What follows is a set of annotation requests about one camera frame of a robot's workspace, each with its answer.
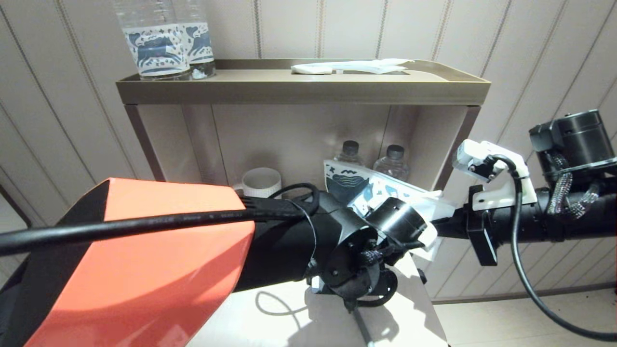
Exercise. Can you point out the white packet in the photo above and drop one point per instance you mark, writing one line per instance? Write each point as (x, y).
(371, 66)

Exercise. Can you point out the beige wooden shelf unit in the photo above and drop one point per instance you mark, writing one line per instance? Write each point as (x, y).
(299, 91)

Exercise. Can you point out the white ribbed mug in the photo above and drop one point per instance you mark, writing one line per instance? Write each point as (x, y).
(262, 180)

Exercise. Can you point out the white pouch blue horse print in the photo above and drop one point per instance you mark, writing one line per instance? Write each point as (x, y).
(352, 185)

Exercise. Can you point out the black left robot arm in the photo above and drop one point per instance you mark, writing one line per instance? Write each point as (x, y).
(144, 270)

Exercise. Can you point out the grey toothbrush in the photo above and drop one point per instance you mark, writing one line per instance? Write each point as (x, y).
(362, 327)

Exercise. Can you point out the large horse-label water bottle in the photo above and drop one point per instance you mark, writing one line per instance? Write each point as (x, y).
(156, 48)
(202, 43)

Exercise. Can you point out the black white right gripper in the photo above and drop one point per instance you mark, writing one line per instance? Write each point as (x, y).
(506, 195)

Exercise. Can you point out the white folded sachet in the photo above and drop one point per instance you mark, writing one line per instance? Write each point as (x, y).
(312, 70)

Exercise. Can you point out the small capped water bottle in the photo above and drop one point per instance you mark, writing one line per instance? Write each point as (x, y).
(349, 154)
(391, 166)

